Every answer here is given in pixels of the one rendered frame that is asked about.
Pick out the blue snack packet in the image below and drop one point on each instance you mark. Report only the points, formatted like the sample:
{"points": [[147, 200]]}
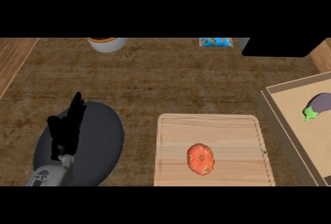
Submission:
{"points": [[215, 42]]}

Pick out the white cup with orange rim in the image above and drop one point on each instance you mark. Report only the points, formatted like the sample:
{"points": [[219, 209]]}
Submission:
{"points": [[108, 44]]}

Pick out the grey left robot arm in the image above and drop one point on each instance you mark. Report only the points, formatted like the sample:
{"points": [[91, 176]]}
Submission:
{"points": [[52, 174]]}

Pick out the black appliance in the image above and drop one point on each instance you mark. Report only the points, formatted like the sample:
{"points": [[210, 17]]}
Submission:
{"points": [[280, 46]]}

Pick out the purple eggplant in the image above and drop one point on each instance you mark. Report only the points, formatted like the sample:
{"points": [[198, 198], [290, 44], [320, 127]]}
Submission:
{"points": [[321, 105]]}

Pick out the brown cardboard box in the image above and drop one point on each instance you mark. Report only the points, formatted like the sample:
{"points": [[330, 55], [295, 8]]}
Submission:
{"points": [[297, 128]]}

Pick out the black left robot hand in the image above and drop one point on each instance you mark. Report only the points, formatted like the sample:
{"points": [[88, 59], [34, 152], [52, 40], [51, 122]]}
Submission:
{"points": [[68, 131]]}

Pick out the pale wooden cutting board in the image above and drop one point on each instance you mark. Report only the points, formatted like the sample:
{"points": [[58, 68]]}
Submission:
{"points": [[219, 137]]}

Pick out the pale grey container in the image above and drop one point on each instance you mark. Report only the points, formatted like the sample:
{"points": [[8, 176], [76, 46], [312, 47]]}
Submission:
{"points": [[243, 42]]}

